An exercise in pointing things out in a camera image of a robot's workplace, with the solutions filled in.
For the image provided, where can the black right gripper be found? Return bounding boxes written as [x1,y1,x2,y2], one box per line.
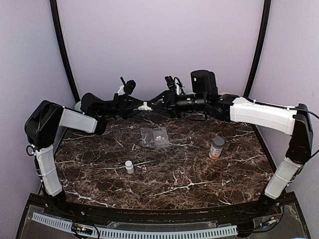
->
[148,88,208,119]

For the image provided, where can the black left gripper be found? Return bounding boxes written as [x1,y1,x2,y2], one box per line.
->
[97,93,147,120]

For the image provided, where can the white pill bottle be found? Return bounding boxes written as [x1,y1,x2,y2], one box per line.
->
[125,160,134,174]
[138,102,153,111]

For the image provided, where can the clear plastic pill organizer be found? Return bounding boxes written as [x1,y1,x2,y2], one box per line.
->
[141,127,169,148]

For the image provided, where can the orange pill bottle grey cap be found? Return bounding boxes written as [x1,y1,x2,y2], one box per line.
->
[209,136,225,160]

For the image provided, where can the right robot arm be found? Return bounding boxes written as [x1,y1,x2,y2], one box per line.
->
[147,70,313,216]

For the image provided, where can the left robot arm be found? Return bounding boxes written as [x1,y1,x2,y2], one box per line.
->
[24,93,144,197]

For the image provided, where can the yellow pills in organizer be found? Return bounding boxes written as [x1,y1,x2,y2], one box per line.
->
[156,135,165,140]

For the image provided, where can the teal bowl on plate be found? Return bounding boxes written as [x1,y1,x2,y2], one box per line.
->
[74,101,82,112]

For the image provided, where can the white pill bottle front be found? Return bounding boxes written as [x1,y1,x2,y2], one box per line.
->
[125,160,134,174]

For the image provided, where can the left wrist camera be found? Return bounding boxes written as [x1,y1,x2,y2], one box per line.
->
[117,77,136,96]

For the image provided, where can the black left frame post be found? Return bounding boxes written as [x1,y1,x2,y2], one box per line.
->
[49,0,80,103]

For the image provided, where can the black frame post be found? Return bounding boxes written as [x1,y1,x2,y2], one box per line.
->
[49,0,80,103]
[243,0,272,97]

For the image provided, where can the white slotted cable duct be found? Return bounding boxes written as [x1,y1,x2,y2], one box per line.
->
[31,213,238,239]

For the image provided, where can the black right frame post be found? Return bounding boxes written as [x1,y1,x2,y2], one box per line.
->
[243,0,272,97]

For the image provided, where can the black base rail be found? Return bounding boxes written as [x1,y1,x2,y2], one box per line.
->
[20,192,298,225]

